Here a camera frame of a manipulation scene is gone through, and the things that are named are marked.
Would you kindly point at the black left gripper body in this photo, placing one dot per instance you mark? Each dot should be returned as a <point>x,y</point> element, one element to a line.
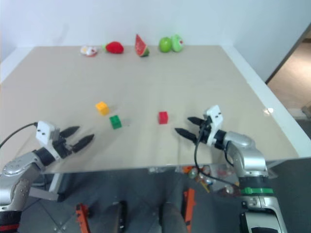
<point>61,147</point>

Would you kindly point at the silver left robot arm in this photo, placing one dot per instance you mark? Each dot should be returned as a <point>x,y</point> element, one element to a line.
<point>17,174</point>

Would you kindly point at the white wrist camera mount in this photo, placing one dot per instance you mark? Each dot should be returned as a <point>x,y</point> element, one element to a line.
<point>215,123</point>
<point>44,132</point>

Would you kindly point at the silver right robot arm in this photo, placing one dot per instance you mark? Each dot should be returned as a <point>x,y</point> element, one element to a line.
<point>252,174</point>

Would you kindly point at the yellow cube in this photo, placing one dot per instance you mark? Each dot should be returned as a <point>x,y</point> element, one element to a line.
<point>102,108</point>

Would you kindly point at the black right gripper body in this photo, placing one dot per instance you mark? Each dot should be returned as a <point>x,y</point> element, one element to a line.
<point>204,131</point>

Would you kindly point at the white plush toy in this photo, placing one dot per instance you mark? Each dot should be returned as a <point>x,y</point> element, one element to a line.
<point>89,50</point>

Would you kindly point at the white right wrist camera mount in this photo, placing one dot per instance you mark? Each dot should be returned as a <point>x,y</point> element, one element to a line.
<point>215,123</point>

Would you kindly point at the green toy apple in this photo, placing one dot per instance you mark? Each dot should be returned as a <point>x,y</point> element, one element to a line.
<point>165,44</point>

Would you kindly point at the white table leg bracket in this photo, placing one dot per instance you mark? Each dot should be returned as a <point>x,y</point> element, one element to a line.
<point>47,188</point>

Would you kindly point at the clear bin of toys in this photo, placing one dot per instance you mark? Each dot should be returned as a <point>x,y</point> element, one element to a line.
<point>213,177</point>

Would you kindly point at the red cube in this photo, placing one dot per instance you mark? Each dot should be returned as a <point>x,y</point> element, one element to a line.
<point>163,117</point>

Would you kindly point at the red plush strawberry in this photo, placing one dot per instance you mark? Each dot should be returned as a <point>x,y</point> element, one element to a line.
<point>114,47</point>

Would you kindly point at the green plush toy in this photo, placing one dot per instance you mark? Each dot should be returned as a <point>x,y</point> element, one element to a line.
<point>177,43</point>

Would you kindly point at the dark rounded robot leg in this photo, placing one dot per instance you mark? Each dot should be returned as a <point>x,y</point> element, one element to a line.
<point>173,218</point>
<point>114,218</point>

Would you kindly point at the orange black clamp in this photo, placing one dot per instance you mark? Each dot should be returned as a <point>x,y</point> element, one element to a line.
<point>82,216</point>
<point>189,206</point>

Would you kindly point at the watermelon slice toy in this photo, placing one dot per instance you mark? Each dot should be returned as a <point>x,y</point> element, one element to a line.
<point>141,47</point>

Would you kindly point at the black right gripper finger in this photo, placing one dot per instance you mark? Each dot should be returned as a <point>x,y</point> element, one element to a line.
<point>186,133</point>
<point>195,120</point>

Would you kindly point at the green cube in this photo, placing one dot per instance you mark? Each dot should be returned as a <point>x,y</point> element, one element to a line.
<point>115,122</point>

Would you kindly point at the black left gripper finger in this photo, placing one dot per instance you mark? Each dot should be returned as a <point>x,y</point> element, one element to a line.
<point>83,143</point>
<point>70,131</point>

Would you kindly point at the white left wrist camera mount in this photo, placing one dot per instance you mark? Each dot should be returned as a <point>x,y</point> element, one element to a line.
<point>44,132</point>

